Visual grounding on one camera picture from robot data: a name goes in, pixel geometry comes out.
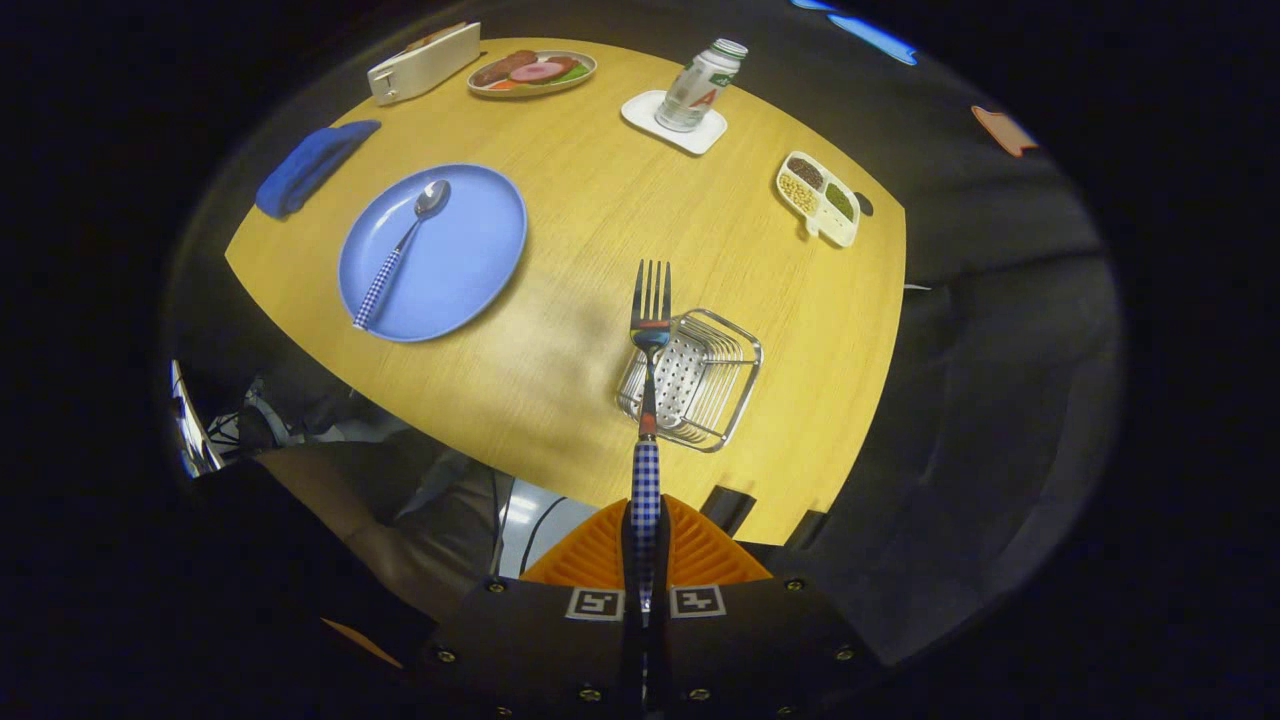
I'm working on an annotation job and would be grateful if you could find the white striped device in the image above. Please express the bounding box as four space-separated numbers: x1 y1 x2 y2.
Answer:
168 360 226 479

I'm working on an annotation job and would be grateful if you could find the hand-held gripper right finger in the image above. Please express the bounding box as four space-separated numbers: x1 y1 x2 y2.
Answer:
645 495 886 720

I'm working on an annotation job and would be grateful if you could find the blue folded cloth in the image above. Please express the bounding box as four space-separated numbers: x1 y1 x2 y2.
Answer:
255 120 382 220

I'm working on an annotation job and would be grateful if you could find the brown meat slice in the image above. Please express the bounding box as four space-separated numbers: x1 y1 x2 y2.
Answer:
472 52 538 87

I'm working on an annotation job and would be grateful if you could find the spoon with checkered handle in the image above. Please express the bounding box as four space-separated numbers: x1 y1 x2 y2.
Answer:
351 179 452 331

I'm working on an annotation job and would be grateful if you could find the white toaster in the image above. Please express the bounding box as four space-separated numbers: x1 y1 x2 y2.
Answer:
367 22 482 107

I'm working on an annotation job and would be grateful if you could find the blue round plate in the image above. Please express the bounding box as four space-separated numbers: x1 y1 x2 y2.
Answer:
337 163 529 344

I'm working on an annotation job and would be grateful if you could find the white square coaster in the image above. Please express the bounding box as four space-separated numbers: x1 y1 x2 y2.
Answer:
620 90 728 156

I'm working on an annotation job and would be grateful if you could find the toast slice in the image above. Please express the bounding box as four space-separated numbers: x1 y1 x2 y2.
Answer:
405 22 469 53

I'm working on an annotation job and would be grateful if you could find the black cable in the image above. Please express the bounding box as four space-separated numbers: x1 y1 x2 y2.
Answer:
520 495 566 576

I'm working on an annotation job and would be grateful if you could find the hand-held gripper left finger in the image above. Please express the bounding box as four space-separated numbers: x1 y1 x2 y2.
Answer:
425 495 646 720

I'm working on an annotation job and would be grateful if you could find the white divided bean dish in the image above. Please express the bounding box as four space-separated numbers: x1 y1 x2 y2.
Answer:
775 151 861 248

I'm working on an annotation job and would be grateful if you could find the clear bottle with green cap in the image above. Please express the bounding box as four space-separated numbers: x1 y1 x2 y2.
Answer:
655 38 749 133

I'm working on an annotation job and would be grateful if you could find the fork with checkered handle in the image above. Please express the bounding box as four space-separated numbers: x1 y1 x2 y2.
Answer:
629 260 673 616

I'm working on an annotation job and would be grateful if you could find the oval food plate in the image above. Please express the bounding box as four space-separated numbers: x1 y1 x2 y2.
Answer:
467 49 598 99

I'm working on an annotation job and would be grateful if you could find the metal wire basket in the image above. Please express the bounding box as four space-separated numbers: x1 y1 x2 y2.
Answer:
615 308 764 453

